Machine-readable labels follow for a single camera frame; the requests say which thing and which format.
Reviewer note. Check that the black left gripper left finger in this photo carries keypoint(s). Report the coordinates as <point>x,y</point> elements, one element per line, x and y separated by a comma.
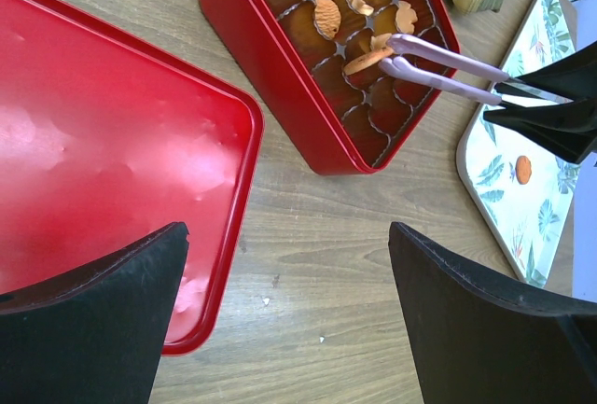
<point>94,334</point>

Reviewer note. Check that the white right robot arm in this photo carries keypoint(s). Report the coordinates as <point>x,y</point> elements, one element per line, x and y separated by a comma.
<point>584,264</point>

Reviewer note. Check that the orange round cookie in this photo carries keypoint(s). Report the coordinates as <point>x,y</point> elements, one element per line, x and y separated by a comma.
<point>405,18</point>
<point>327,18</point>
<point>523,169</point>

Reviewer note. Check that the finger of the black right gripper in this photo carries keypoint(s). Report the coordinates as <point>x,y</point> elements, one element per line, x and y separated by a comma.
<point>571,78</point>
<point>568,131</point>

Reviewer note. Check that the red cookie box with tray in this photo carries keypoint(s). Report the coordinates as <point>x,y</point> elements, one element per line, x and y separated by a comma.
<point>339,124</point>

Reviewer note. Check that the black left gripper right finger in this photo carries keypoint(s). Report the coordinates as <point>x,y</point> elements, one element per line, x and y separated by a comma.
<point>479,336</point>

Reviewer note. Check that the orange flower cookie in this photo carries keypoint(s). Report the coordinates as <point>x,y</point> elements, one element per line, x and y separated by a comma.
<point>361,7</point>
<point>366,60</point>
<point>379,41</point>

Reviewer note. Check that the red box lid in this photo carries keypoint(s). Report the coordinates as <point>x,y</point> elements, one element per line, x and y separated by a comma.
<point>106,138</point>

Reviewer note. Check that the floral serving tray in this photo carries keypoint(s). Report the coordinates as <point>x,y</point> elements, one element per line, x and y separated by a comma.
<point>523,192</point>

